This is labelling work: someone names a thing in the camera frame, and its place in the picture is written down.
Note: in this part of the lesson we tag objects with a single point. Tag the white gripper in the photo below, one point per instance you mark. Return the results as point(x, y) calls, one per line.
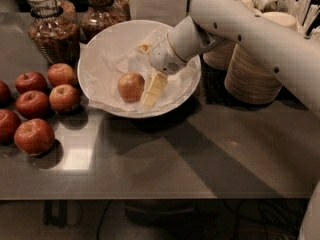
point(163, 58)

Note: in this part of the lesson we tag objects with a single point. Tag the red-yellow apple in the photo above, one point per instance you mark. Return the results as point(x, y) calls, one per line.
point(131, 86)

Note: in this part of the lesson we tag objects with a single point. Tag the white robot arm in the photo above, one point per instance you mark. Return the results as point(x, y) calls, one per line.
point(292, 58)

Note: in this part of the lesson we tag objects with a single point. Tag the large white bowl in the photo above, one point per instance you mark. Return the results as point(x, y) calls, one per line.
point(110, 44)

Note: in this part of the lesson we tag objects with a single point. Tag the white paper bowl liner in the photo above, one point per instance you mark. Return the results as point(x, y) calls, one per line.
point(106, 70)

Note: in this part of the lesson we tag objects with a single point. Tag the red apple back right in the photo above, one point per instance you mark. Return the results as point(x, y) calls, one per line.
point(62, 73)

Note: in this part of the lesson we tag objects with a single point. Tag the red apple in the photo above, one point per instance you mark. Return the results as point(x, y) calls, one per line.
point(31, 81)
point(65, 98)
point(62, 73)
point(33, 104)
point(34, 137)

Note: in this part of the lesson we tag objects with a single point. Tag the red apple middle right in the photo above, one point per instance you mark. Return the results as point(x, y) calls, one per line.
point(65, 98)

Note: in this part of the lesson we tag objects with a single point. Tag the red apple back left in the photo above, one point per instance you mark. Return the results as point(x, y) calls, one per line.
point(31, 81)

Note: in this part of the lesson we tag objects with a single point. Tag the red apple middle left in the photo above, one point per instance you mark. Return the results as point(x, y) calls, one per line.
point(33, 104)

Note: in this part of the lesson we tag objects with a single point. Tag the red apple front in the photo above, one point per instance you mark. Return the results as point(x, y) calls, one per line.
point(34, 137)

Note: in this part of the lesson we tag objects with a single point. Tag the red apple left back edge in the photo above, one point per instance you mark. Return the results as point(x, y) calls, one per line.
point(5, 93)

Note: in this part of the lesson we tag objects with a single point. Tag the red apple edge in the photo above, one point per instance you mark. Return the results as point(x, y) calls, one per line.
point(5, 93)
point(9, 122)

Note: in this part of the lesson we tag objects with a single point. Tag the red apple left front edge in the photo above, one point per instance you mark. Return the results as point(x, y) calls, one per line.
point(9, 122)

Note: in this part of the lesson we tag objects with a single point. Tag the white sign card left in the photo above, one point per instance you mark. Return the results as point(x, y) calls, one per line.
point(169, 12)

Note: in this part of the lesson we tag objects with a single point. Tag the rear stack paper bowls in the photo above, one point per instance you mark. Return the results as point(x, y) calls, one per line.
point(220, 58)

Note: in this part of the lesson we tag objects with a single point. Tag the stack paper bowls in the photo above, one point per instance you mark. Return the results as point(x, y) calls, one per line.
point(248, 82)
point(220, 58)

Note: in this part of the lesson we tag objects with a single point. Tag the glass granola jar right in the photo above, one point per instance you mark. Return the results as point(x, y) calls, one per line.
point(102, 14)

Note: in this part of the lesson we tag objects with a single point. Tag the glass granola jar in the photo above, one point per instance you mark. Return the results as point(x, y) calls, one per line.
point(102, 14)
point(54, 34)

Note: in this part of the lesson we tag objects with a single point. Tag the front stack paper bowls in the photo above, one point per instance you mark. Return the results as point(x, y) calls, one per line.
point(248, 82)

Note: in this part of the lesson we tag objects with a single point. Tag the glass granola jar left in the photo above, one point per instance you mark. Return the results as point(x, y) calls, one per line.
point(54, 34)

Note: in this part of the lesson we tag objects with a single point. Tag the white plastic cutlery bunch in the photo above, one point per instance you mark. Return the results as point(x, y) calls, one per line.
point(299, 15)

